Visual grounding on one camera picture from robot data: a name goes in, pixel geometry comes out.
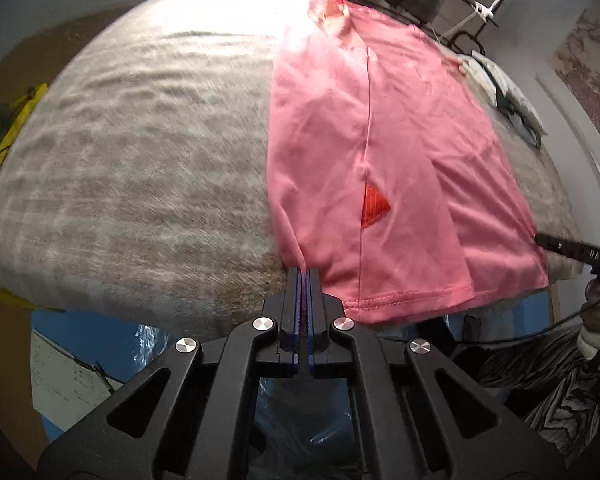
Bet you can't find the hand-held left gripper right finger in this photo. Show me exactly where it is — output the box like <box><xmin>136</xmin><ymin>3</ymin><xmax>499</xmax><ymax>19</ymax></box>
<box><xmin>307</xmin><ymin>269</ymin><xmax>571</xmax><ymax>480</ymax></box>

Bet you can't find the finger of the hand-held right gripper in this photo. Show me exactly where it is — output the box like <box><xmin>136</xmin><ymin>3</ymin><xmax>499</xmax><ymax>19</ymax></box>
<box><xmin>534</xmin><ymin>232</ymin><xmax>600</xmax><ymax>266</ymax></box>

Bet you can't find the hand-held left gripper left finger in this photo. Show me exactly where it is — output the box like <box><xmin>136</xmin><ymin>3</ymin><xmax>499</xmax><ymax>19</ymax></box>
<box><xmin>37</xmin><ymin>267</ymin><xmax>306</xmax><ymax>480</ymax></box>

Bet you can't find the pink t-shirt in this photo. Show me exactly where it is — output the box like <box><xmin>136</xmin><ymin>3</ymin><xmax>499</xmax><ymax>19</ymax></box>
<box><xmin>266</xmin><ymin>0</ymin><xmax>551</xmax><ymax>326</ymax></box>

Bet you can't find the person's right hand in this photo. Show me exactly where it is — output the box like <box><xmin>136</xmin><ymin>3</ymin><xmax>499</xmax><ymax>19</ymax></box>
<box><xmin>577</xmin><ymin>280</ymin><xmax>600</xmax><ymax>361</ymax></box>

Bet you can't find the blue plastic sheet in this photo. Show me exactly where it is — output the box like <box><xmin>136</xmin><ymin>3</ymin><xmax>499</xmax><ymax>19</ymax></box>
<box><xmin>30</xmin><ymin>309</ymin><xmax>181</xmax><ymax>386</ymax></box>

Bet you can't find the light blue folded garment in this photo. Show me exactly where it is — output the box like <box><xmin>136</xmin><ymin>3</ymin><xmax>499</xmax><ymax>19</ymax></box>
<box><xmin>510</xmin><ymin>95</ymin><xmax>548</xmax><ymax>148</ymax></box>

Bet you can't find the person's striped clothing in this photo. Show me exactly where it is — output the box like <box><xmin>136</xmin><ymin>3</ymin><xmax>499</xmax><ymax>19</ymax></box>
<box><xmin>470</xmin><ymin>330</ymin><xmax>600</xmax><ymax>466</ymax></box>

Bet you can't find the white paper sheet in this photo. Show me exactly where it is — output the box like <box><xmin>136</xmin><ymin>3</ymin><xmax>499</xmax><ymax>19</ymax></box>
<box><xmin>30</xmin><ymin>330</ymin><xmax>125</xmax><ymax>433</ymax></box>

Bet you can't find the white folded garment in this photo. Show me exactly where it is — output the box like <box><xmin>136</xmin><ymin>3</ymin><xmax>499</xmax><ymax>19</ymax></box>
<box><xmin>460</xmin><ymin>52</ymin><xmax>518</xmax><ymax>96</ymax></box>

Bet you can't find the beige plaid blanket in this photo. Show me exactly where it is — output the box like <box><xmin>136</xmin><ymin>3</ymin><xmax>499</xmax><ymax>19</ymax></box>
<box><xmin>0</xmin><ymin>0</ymin><xmax>583</xmax><ymax>343</ymax></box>

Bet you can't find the yellow bag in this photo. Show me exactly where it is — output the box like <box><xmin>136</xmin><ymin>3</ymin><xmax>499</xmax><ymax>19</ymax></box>
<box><xmin>0</xmin><ymin>82</ymin><xmax>48</xmax><ymax>216</ymax></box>

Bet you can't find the landscape wall painting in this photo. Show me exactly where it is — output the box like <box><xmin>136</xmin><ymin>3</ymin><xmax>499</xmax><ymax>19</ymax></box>
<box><xmin>550</xmin><ymin>7</ymin><xmax>600</xmax><ymax>166</ymax></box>

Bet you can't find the black metal frame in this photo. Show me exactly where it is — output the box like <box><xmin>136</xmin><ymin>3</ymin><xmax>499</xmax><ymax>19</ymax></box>
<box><xmin>450</xmin><ymin>32</ymin><xmax>487</xmax><ymax>57</ymax></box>

